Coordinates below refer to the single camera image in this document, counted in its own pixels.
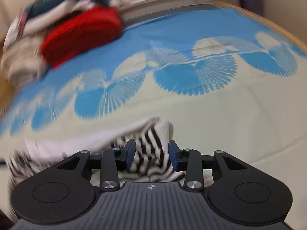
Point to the pink and white cloth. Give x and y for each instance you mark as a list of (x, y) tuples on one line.
[(20, 21)]

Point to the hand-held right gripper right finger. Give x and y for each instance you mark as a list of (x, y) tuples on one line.
[(173, 155)]

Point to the cream fleece folded blanket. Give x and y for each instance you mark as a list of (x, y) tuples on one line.
[(21, 57)]

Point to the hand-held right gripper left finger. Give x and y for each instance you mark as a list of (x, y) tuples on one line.
[(130, 153)]

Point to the red knitted blanket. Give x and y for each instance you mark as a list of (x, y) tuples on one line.
[(84, 31)]

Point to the striped hooded shirt white vest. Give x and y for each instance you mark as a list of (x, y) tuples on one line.
[(153, 136)]

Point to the white folded blanket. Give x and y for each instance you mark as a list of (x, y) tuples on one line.
[(64, 10)]

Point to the blue and cream bed mat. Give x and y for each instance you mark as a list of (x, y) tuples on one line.
[(215, 100)]

